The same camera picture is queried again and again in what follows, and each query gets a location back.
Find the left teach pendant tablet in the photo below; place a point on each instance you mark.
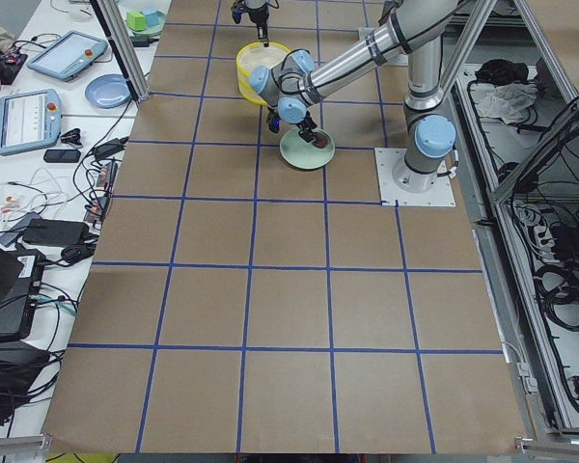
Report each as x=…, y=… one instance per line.
x=29, y=121

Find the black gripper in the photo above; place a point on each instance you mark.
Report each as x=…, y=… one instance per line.
x=306, y=124
x=257, y=14

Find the blue plate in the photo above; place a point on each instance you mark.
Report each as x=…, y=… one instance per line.
x=108, y=91

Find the green bowl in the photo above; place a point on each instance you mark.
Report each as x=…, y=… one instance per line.
x=153, y=31

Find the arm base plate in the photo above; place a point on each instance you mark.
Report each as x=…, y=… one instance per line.
x=399, y=186

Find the teach pendant tablet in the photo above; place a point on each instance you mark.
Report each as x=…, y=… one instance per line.
x=29, y=121
x=68, y=56

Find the right teach pendant tablet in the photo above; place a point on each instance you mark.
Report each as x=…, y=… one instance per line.
x=68, y=56

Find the blue foam block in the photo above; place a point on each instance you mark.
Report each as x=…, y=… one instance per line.
x=150, y=16

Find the aluminium frame post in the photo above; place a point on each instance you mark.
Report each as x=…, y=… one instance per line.
x=114, y=29

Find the white steamer cloth liner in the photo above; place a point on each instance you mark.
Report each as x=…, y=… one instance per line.
x=255, y=55

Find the black power adapter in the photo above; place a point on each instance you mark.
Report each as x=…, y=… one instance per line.
x=54, y=233

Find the light green plate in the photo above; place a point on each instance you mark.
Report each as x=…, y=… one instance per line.
x=305, y=155

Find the brown bun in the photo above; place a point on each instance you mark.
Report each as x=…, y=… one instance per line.
x=320, y=142

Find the black electronics box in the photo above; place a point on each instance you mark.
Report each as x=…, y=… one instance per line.
x=20, y=280

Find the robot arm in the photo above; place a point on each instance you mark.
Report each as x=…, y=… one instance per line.
x=258, y=12
x=411, y=28

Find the green foam block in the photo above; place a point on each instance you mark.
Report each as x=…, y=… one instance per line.
x=135, y=21

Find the yellow steamer layer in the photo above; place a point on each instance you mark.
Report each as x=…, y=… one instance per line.
x=249, y=94
x=241, y=74

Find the yellow bottom steamer layer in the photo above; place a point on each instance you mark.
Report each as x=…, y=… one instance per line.
x=249, y=94

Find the yellow top steamer layer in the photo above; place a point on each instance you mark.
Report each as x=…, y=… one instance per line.
x=241, y=74

